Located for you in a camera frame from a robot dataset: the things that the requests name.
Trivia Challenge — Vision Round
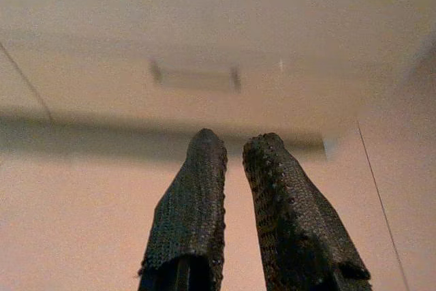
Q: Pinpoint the silver drawer handle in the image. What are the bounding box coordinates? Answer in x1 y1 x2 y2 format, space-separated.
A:
149 58 243 93

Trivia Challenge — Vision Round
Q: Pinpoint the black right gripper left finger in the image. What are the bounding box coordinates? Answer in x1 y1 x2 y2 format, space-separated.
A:
138 128 228 291

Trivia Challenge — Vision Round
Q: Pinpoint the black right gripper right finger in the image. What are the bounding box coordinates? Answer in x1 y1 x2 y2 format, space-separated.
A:
242 132 372 291

